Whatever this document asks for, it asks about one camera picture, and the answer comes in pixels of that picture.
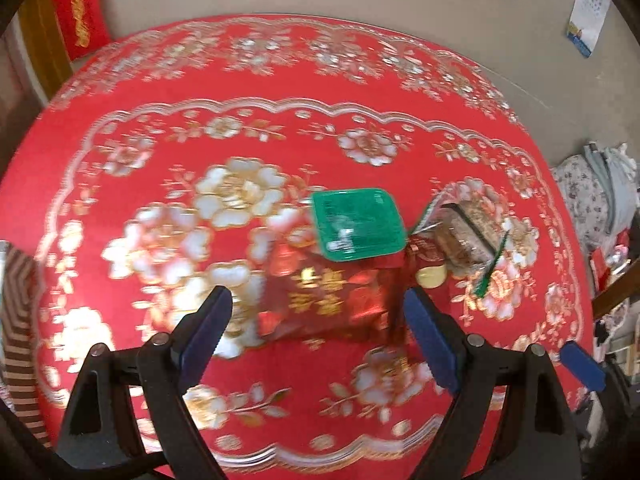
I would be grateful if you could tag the red floral tablecloth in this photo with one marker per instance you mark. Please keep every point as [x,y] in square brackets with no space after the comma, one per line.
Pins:
[178,158]

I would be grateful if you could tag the floral fabric cushion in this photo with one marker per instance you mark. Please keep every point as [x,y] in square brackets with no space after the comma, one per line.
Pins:
[597,213]

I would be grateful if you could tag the silver foil snack packet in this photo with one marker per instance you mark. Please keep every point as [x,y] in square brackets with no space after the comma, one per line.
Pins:
[485,248]

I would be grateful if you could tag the dark red chocolate packet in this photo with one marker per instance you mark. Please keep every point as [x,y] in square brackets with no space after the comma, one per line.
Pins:
[426,263]

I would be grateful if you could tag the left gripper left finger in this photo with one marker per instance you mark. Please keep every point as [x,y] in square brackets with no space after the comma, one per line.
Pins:
[126,416]

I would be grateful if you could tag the red gold-lettered snack packet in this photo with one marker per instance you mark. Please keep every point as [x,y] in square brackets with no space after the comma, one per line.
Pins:
[309,296]

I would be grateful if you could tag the lower red wall banner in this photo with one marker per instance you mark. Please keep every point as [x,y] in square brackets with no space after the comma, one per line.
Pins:
[82,26]

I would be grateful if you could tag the grey folded clothes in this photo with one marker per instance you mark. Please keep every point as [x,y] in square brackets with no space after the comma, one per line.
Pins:
[618,175]

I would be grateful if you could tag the wooden chair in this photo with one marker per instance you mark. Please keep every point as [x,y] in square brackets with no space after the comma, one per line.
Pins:
[626,286]

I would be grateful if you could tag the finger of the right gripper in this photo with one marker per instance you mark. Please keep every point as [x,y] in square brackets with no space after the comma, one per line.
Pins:
[582,366]

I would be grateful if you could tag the yellow door frame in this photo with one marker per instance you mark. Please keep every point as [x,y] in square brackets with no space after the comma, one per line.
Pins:
[44,45]

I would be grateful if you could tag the white wall calendar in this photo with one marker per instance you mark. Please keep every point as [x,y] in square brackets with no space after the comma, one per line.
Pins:
[585,24]

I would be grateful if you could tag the striped white tray box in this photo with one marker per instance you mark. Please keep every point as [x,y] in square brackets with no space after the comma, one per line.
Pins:
[18,377]

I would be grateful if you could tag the green sauce cup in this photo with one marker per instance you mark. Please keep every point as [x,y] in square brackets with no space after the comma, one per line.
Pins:
[357,224]

